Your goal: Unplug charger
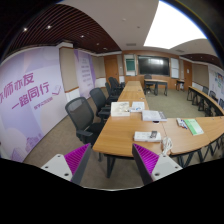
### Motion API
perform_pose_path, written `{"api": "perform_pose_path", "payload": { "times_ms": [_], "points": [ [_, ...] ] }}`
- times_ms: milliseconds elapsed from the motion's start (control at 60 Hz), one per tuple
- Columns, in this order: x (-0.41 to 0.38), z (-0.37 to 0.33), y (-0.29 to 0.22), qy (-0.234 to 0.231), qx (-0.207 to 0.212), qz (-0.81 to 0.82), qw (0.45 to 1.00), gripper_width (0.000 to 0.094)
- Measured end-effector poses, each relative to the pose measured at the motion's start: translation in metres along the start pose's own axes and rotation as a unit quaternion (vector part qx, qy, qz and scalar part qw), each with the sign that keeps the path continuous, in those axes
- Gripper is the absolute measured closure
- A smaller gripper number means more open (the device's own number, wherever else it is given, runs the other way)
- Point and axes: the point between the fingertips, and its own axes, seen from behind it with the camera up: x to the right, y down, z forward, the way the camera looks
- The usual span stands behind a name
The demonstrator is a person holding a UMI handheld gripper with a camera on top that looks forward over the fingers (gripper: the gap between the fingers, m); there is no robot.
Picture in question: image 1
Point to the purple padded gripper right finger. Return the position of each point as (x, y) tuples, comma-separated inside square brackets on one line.
[(151, 166)]

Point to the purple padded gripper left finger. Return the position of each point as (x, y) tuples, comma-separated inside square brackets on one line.
[(71, 166)]

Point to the white charger with cable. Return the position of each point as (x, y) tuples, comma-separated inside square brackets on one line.
[(167, 145)]

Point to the white power strip box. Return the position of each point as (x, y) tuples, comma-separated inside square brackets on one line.
[(153, 136)]

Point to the nearest black mesh office chair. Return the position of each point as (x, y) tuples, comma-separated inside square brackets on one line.
[(82, 117)]

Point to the long wooden conference table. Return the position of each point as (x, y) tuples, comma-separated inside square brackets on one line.
[(116, 138)]

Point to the stack of white books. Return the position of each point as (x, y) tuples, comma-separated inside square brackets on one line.
[(150, 115)]

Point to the small colourful packet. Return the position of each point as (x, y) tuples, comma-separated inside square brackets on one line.
[(181, 123)]

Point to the green booklet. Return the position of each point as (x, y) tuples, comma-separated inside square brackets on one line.
[(194, 127)]

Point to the white booklet near box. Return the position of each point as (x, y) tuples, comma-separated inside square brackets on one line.
[(137, 106)]

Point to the white box on table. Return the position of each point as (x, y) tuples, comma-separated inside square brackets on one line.
[(120, 109)]

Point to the right side wooden table row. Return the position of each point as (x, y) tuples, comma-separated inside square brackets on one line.
[(204, 102)]

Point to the dark desk with chair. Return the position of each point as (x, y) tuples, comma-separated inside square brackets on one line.
[(149, 81)]

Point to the white whiteboard right of screen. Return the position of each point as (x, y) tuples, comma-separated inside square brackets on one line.
[(174, 68)]

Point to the wooden door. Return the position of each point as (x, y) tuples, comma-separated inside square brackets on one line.
[(111, 66)]

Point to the bright ceiling light panel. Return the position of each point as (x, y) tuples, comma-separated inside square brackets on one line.
[(171, 27)]

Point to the purple wall poster with text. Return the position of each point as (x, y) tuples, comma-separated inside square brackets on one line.
[(32, 100)]

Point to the narrow purple wall banner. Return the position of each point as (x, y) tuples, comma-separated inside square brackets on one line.
[(85, 73)]

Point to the large wall display screen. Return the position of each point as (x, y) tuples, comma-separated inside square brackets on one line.
[(153, 65)]

